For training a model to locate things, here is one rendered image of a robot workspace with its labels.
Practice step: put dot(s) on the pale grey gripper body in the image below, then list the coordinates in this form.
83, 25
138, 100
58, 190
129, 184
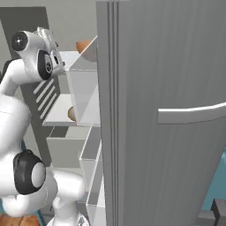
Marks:
47, 36

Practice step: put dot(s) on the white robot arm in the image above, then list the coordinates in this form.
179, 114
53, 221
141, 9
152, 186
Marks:
11, 123

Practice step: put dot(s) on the grey fridge cabinet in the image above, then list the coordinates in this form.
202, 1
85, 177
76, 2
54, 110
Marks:
26, 20

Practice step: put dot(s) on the white fridge shelf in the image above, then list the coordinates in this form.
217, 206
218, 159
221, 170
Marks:
60, 113
68, 58

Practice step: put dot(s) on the white fridge drawer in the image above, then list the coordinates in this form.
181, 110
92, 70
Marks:
66, 151

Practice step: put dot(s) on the grey fridge door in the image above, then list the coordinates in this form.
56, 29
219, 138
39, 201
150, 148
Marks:
164, 58

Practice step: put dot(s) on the orange-brown round food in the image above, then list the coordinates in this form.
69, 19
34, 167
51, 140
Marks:
83, 46

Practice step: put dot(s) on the tan round food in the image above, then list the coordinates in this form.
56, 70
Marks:
71, 114

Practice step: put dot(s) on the dark grey block fixture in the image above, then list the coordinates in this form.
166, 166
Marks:
216, 213

